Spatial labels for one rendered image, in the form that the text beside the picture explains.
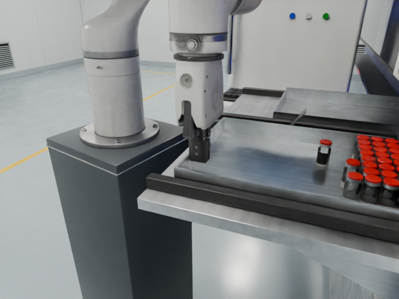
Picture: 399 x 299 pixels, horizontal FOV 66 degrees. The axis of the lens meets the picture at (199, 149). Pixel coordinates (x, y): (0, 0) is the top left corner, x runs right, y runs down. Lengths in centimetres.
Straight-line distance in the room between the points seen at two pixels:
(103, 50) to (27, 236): 147
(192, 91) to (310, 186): 24
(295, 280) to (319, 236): 117
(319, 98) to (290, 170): 48
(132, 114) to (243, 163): 29
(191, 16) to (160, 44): 627
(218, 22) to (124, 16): 29
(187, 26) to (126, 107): 32
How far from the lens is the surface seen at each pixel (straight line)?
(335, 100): 101
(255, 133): 69
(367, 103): 102
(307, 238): 42
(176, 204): 46
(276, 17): 134
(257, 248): 171
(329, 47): 133
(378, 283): 58
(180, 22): 44
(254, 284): 154
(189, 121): 45
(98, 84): 70
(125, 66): 68
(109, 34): 67
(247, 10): 51
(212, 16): 43
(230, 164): 56
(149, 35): 680
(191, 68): 43
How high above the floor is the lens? 114
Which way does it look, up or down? 25 degrees down
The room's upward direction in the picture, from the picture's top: straight up
